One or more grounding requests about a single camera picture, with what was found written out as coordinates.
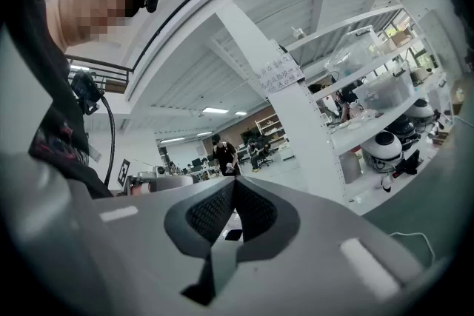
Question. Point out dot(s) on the white shelving rack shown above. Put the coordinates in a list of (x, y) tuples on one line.
[(292, 122)]

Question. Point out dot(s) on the person's black shirt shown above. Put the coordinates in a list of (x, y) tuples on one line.
[(55, 111)]

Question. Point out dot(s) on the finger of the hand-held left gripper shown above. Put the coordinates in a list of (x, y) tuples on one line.
[(174, 184)]

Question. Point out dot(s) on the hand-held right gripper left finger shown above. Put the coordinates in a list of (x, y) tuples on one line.
[(148, 233)]

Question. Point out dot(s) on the black and white helmet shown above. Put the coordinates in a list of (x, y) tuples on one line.
[(383, 150)]

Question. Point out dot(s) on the white low cabinet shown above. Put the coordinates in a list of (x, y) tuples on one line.
[(287, 153)]

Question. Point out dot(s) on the ceiling light panel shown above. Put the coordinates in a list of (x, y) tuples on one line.
[(172, 140), (215, 110)]

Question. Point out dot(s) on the cardboard box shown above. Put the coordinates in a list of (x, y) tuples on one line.
[(398, 37)]

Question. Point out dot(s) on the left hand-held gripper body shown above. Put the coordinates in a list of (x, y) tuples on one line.
[(124, 174)]

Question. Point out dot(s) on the white black dome appliance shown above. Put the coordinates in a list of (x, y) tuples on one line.
[(420, 111)]

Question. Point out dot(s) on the black device red trim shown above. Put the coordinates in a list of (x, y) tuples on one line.
[(407, 163)]

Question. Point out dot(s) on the small white black device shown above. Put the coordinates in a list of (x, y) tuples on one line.
[(386, 184)]

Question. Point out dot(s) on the person's head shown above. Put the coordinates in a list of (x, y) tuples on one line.
[(63, 26)]

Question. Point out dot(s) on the handwritten paper note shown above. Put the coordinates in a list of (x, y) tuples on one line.
[(279, 76)]

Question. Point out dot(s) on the clear storage box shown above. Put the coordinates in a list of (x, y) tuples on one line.
[(355, 48), (385, 89)]

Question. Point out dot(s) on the black metal railing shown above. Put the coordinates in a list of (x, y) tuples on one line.
[(100, 67)]

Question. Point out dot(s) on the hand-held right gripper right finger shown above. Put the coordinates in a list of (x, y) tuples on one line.
[(314, 233)]

